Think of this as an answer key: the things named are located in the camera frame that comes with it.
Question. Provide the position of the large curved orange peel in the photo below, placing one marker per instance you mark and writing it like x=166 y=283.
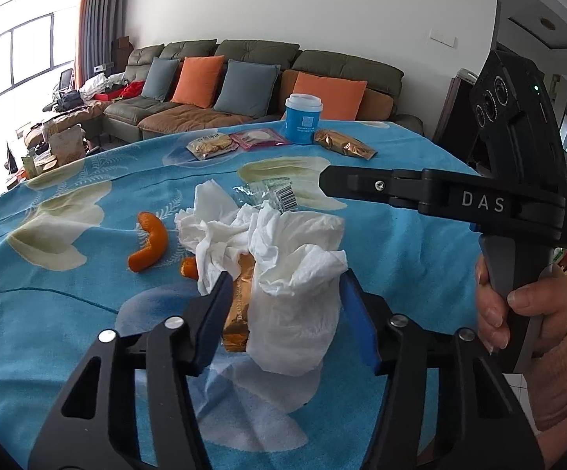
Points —
x=154 y=242

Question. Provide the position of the dark wooden cabinet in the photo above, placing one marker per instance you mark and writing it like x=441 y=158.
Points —
x=123 y=54

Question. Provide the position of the dark wooden chair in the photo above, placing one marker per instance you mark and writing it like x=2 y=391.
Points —
x=452 y=117

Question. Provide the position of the pile of white clothes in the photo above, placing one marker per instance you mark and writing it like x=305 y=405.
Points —
x=102 y=83

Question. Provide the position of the clear plastic wrapper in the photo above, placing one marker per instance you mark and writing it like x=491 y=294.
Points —
x=273 y=193

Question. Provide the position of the brown paper bag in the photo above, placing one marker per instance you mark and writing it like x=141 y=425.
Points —
x=68 y=147

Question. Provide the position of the large window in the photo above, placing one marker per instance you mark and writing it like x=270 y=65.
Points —
x=24 y=58

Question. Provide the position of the gold foil wrapper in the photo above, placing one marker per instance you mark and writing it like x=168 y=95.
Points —
x=238 y=313

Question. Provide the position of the grey-blue cushion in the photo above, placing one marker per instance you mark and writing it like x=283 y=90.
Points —
x=245 y=89
x=160 y=80

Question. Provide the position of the beige snack packet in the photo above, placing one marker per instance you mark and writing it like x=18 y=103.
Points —
x=212 y=146

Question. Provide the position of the grey orange curtain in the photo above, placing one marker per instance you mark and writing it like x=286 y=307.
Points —
x=100 y=24

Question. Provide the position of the cluttered coffee table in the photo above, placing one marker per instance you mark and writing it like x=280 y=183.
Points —
x=34 y=156

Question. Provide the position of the pink snack packet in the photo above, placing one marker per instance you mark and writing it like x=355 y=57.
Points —
x=259 y=138

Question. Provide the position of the blue floral blanket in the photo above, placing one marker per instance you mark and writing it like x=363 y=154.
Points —
x=68 y=313

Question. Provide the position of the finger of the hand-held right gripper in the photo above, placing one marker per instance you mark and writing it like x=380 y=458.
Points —
x=362 y=183

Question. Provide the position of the small orange peel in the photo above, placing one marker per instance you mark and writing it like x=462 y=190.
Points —
x=188 y=268

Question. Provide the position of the orange cushion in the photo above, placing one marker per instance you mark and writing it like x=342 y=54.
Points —
x=330 y=97
x=198 y=82

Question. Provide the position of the blue cup with white lid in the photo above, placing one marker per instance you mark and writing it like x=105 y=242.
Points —
x=303 y=122

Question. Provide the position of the green sofa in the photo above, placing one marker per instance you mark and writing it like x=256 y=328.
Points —
x=190 y=120

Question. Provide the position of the red cloth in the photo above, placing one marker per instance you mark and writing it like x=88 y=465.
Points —
x=134 y=89

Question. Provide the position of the white tissue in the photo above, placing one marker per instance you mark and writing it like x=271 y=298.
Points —
x=293 y=284

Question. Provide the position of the black office chair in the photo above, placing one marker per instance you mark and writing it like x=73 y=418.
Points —
x=64 y=83

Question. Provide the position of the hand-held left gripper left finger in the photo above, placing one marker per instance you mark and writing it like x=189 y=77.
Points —
x=212 y=323

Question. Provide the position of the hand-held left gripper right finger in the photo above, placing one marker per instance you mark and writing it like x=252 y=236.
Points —
x=362 y=323

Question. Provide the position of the gold snack packet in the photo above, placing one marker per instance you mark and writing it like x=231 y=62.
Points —
x=344 y=144

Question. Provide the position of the person's right hand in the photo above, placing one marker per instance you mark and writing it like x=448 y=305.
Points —
x=552 y=303

